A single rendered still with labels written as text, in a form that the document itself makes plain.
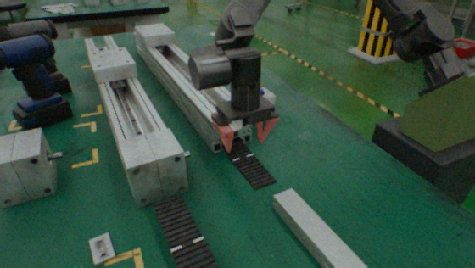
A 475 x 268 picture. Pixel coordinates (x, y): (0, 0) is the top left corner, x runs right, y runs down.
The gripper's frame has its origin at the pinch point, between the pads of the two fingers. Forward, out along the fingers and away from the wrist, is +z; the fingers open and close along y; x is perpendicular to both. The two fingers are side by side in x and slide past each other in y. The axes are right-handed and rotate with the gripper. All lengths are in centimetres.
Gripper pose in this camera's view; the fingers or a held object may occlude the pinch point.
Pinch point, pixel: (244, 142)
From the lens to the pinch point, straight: 64.6
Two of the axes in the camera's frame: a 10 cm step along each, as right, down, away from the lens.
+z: 0.0, 8.4, 5.5
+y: -8.9, 2.5, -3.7
